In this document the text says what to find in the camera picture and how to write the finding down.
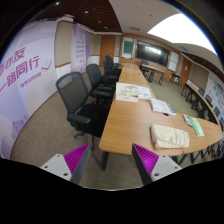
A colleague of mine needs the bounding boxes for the dark desk near screen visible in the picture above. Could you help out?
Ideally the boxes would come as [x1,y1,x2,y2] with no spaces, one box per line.
[140,64,165,84]

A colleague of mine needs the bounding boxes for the narrow purple standing banner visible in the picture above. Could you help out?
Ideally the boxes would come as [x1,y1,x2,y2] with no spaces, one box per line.
[71,24,90,73]

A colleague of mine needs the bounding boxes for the white whiteboard left of screen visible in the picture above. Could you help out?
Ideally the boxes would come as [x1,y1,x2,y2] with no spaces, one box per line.
[122,37,134,59]

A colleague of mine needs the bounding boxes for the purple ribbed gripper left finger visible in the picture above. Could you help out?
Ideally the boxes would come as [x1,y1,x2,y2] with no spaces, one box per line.
[41,144,91,184]

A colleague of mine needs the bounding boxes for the white paper sheets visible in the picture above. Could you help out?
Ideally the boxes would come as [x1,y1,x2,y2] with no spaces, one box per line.
[137,86,152,100]

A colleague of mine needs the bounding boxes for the long wooden conference table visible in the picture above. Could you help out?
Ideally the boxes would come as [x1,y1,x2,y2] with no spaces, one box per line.
[98,62,224,172]

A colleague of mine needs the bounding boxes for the large black wall screen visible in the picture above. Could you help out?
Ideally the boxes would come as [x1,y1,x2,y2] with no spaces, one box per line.
[136,40,169,66]

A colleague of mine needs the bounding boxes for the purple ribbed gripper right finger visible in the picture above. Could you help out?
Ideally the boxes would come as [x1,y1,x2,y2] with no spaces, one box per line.
[132,144,181,185]

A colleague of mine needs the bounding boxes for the green white leaflet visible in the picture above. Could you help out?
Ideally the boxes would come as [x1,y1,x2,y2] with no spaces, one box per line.
[183,115,204,136]

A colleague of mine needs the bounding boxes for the white cardboard box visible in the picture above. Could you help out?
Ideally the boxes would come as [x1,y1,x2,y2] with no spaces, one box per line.
[115,82,138,102]

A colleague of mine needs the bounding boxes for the beige folded towel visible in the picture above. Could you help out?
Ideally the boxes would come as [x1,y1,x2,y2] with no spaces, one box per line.
[151,124,190,149]

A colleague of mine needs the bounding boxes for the right side table row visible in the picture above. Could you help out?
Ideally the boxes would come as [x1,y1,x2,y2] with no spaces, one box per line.
[181,83,223,135]

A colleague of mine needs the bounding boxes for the purple white wall banner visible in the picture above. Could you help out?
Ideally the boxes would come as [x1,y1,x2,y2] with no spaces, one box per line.
[0,21,57,159]

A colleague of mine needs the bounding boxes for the open white booklet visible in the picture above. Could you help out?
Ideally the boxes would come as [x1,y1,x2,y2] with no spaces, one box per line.
[150,98,176,115]

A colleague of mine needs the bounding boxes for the nearest black mesh office chair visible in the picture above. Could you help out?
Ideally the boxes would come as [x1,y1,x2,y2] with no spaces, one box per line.
[55,71,110,151]

